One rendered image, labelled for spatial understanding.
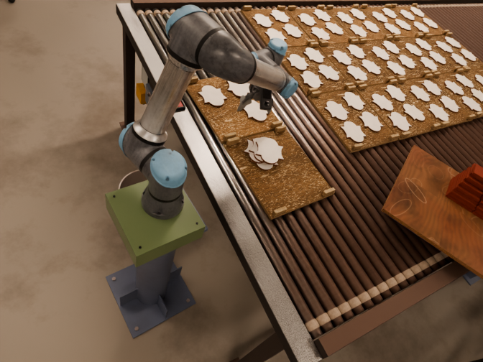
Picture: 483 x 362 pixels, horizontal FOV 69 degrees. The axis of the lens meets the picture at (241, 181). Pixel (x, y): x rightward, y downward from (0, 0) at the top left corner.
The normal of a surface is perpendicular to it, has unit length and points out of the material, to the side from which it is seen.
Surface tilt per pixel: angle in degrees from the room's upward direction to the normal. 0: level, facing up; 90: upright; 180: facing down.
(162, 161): 9
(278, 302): 0
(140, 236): 2
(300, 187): 0
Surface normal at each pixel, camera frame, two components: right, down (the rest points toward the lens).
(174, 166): 0.36, -0.48
